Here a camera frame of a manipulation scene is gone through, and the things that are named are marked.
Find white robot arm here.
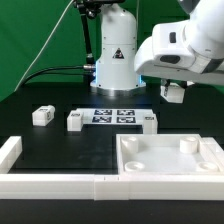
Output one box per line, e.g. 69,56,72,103
91,0,224,95

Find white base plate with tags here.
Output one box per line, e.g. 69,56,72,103
67,108,158,134

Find black camera stand pole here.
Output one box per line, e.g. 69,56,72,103
73,0,125,66

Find black cable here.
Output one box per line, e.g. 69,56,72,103
20,65,98,88

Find white cable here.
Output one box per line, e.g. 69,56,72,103
14,0,75,92

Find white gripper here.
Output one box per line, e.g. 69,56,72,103
134,20,224,86

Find white U-shaped obstacle fence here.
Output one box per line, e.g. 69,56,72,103
0,136,224,200

